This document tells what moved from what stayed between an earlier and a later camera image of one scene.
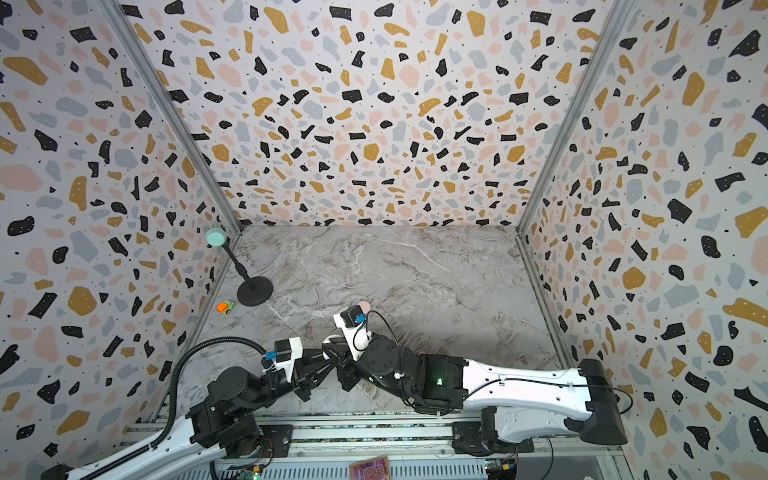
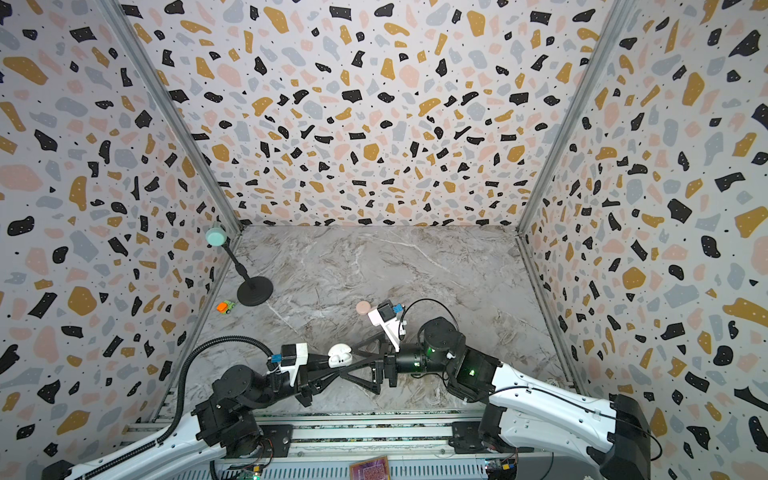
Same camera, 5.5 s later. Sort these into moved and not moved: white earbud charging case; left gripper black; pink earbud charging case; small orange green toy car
Moved: white earbud charging case
Not moved: small orange green toy car; left gripper black; pink earbud charging case
